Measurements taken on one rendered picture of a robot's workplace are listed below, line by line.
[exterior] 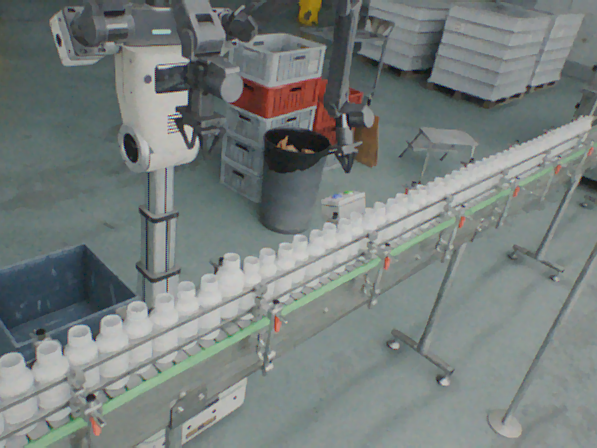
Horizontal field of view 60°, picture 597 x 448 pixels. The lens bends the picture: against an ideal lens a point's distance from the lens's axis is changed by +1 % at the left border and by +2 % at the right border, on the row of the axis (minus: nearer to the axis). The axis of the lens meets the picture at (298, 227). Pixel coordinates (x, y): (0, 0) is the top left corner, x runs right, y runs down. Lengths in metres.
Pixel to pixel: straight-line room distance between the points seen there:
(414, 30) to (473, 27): 0.96
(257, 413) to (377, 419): 0.55
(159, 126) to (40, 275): 0.56
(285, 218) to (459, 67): 4.87
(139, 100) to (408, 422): 1.80
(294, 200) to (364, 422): 1.55
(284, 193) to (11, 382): 2.57
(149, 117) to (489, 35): 6.43
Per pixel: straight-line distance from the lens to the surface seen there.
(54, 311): 1.78
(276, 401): 2.48
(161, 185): 1.79
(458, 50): 7.86
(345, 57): 1.54
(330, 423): 2.45
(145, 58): 1.57
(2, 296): 1.68
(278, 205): 3.45
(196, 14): 1.11
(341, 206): 1.68
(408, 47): 8.37
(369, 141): 4.78
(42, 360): 1.05
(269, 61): 3.53
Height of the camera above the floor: 1.88
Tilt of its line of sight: 31 degrees down
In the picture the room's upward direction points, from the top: 10 degrees clockwise
